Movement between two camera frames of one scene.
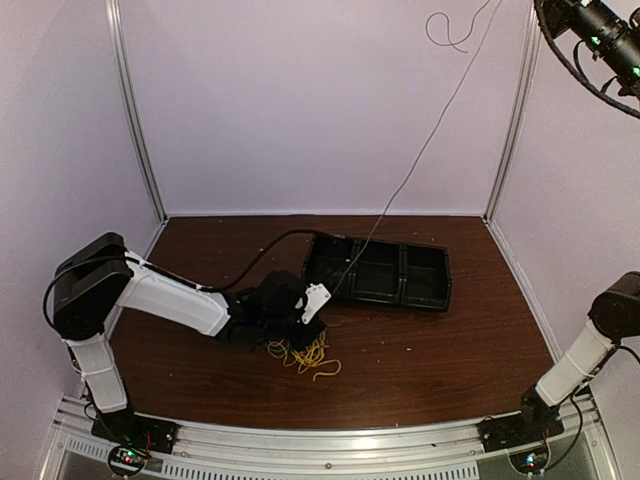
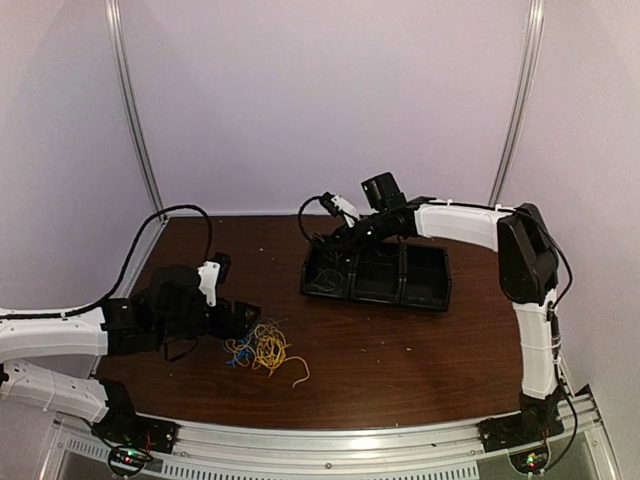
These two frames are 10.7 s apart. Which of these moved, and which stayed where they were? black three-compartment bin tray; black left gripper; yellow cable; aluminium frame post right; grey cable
Moved: grey cable; black left gripper; yellow cable
Stayed: black three-compartment bin tray; aluminium frame post right
